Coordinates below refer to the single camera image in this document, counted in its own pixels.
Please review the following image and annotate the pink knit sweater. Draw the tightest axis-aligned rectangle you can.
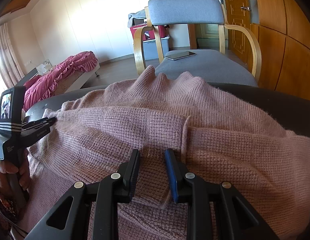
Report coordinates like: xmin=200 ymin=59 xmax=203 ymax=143
xmin=19 ymin=67 xmax=310 ymax=239

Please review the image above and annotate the wooden wardrobe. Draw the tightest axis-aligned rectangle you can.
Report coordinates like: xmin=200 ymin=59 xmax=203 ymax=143
xmin=253 ymin=0 xmax=310 ymax=100

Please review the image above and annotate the striped curtain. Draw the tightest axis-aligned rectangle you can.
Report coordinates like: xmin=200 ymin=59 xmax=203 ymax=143
xmin=0 ymin=23 xmax=25 ymax=88

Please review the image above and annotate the smartphone on chair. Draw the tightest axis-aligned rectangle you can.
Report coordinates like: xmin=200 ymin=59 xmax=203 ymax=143
xmin=165 ymin=51 xmax=196 ymax=61

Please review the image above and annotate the red storage box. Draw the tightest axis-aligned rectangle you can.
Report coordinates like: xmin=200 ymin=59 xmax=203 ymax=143
xmin=130 ymin=23 xmax=169 ymax=41

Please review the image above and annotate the grey cloth on box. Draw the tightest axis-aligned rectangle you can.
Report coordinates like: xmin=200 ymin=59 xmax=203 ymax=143
xmin=127 ymin=9 xmax=146 ymax=28

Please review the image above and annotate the pink ruffled bedding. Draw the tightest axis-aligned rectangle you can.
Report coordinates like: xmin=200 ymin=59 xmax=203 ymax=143
xmin=23 ymin=51 xmax=98 ymax=112

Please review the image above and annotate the person's hand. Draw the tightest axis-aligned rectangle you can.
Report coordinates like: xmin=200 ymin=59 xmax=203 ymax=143
xmin=0 ymin=149 xmax=31 ymax=198

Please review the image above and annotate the grey chair with wooden arms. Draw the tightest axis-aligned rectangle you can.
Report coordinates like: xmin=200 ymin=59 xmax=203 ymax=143
xmin=133 ymin=0 xmax=262 ymax=87

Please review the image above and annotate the grey plastic bin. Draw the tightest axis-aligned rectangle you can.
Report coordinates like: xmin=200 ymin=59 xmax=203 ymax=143
xmin=143 ymin=36 xmax=170 ymax=61

